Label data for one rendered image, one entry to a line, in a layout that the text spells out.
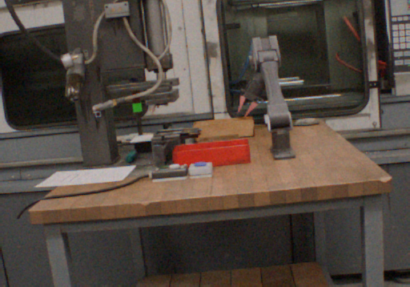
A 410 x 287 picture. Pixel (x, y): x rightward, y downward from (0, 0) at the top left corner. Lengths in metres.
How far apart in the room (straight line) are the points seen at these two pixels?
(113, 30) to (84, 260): 1.41
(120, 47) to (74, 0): 0.24
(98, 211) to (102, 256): 1.42
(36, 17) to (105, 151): 1.04
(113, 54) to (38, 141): 1.01
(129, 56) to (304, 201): 0.84
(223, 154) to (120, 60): 0.51
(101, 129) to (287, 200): 0.82
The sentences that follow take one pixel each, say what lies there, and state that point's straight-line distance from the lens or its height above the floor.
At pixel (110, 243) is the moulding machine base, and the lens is 2.78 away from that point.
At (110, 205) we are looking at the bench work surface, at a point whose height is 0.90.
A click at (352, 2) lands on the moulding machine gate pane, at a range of 2.52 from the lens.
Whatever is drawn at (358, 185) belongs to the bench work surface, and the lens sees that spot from 1.39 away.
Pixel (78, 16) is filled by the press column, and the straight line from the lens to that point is 1.92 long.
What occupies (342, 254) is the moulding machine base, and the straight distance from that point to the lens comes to 2.72.
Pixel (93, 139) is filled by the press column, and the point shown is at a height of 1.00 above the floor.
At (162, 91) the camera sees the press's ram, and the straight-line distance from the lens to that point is 1.87.
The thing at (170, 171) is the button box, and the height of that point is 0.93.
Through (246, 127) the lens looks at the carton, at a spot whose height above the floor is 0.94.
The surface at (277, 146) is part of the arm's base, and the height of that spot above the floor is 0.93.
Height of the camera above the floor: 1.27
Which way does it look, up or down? 9 degrees down
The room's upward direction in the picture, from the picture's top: 6 degrees counter-clockwise
